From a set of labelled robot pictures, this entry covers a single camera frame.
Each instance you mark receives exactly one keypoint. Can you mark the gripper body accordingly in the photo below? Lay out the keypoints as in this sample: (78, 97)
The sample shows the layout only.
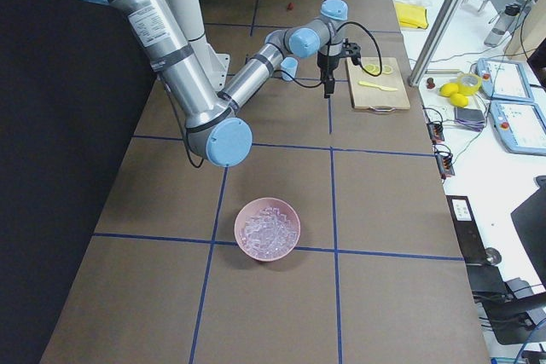
(328, 63)

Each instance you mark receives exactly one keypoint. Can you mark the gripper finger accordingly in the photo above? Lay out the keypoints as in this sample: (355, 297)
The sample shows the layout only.
(330, 87)
(326, 88)

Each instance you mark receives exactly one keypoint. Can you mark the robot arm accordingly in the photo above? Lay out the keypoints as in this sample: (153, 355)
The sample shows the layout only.
(172, 34)

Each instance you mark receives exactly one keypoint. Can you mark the light blue cup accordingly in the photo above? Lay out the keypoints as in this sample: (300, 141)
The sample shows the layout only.
(288, 67)

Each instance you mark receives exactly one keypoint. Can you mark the pink bowl with ice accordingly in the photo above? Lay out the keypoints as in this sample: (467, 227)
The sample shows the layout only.
(267, 229)

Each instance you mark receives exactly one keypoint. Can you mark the lemon slice four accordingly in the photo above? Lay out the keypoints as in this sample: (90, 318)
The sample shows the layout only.
(371, 68)

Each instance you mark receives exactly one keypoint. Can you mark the yellow plastic knife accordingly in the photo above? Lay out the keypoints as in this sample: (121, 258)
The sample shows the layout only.
(377, 86)

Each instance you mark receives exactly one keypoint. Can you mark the wooden cutting board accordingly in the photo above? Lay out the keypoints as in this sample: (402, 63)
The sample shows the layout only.
(370, 99)

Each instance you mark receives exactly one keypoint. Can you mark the yellow cloth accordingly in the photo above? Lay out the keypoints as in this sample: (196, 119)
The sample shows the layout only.
(411, 16)

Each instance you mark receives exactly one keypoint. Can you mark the yellow lemon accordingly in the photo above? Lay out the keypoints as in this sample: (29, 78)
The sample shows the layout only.
(459, 100)
(449, 89)

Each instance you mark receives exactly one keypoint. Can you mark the yellow tape roll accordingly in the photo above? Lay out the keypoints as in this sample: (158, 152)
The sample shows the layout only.
(469, 83)

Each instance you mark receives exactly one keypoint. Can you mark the dark purple wallet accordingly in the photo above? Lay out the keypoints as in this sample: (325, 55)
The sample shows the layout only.
(471, 118)

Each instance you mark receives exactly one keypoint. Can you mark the upper teach pendant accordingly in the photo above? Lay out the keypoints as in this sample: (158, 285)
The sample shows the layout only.
(504, 79)

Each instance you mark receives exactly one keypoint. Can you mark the teach pendant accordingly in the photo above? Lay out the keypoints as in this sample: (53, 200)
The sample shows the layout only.
(520, 126)
(504, 79)

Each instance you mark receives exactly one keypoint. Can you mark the white pillar with base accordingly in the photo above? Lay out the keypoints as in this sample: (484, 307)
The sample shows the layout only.
(189, 17)

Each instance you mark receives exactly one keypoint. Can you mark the lower teach pendant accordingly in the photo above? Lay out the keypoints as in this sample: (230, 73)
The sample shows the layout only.
(520, 126)

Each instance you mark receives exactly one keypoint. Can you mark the black monitor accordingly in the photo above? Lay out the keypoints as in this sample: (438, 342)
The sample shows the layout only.
(529, 222)

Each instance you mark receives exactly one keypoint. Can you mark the aluminium frame post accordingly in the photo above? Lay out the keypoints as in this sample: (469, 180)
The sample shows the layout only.
(433, 40)

